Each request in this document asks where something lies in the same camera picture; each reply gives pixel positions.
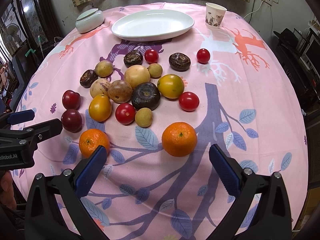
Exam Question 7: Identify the yellow green round tomato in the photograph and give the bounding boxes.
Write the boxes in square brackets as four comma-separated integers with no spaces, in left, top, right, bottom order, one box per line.
[157,74,184,99]

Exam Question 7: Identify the striped pepino melon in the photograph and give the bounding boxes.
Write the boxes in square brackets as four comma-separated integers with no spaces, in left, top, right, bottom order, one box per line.
[89,79,111,98]

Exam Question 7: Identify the yellow orange oval tomato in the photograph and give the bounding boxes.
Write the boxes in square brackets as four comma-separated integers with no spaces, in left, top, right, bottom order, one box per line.
[88,94,112,122]

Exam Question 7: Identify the dark wooden cabinet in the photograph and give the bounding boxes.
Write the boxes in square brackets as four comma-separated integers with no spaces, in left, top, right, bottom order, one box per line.
[1,0,62,111]

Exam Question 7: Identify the white oval plate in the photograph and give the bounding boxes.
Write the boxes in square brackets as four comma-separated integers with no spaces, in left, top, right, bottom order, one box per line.
[111,9,195,42]

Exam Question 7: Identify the person's left hand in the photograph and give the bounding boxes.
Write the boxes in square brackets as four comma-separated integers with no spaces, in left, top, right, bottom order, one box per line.
[1,171,17,210]

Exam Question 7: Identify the dark red plum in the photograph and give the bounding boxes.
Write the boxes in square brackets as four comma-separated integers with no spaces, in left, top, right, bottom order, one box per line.
[62,89,81,110]
[61,109,82,133]

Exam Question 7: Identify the white lidded ceramic jar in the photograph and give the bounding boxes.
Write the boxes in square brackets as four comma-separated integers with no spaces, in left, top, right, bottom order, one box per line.
[75,8,105,34]

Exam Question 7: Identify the brown passion fruit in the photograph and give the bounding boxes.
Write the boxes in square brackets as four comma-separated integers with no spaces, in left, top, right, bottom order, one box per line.
[108,80,133,103]

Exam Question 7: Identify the large orange mandarin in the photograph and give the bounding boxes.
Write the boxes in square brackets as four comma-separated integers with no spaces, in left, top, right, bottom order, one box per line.
[162,122,197,157]

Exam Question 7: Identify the white power cable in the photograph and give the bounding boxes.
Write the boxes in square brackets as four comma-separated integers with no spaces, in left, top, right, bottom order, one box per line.
[242,0,266,21]

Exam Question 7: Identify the small tan longan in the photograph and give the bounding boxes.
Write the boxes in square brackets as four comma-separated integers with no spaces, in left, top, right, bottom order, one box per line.
[148,63,163,79]
[135,108,153,128]

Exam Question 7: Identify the green yellow round fruit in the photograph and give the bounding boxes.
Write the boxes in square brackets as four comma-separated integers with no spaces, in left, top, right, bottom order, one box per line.
[94,60,114,77]

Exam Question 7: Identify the patterned paper cup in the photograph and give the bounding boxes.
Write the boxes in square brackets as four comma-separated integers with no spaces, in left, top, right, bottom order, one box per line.
[205,3,227,29]

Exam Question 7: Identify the red cherry tomato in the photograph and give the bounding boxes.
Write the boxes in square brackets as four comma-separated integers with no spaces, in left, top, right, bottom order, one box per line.
[196,48,210,64]
[178,92,200,112]
[115,103,136,125]
[144,49,159,64]

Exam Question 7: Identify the black equipment rack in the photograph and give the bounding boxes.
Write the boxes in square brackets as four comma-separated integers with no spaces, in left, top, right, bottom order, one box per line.
[273,28,319,112]

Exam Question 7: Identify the small orange mandarin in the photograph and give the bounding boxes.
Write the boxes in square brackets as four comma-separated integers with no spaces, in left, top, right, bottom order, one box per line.
[79,129,110,158]

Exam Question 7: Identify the pink patterned tablecloth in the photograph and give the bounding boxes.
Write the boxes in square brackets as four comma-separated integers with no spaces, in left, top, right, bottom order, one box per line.
[17,3,308,239]

